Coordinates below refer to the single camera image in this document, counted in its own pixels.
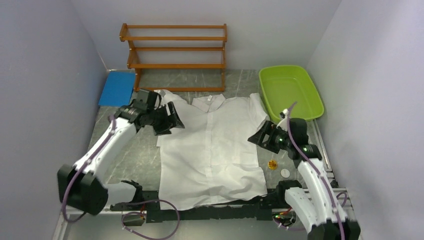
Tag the wooden shoe rack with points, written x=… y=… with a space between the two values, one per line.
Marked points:
x=176 y=47

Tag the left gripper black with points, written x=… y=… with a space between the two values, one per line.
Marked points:
x=170 y=121

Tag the white shirt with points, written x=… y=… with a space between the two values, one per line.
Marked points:
x=211 y=161

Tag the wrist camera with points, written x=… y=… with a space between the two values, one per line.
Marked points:
x=147 y=100
x=283 y=117

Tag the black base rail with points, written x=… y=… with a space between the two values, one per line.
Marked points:
x=261 y=208

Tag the green plastic basin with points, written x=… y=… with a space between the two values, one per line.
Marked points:
x=282 y=85

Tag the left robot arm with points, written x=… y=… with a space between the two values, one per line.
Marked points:
x=81 y=185

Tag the blue board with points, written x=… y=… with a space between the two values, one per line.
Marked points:
x=118 y=89

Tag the yellow brooch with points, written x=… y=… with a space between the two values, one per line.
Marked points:
x=272 y=165

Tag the white round brooch backing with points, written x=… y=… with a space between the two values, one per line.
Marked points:
x=285 y=173

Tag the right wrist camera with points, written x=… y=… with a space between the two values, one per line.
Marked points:
x=283 y=117

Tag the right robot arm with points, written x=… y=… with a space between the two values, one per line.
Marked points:
x=318 y=208

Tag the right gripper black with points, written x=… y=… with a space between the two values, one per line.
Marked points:
x=269 y=128

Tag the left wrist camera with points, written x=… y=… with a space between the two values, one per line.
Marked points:
x=147 y=100

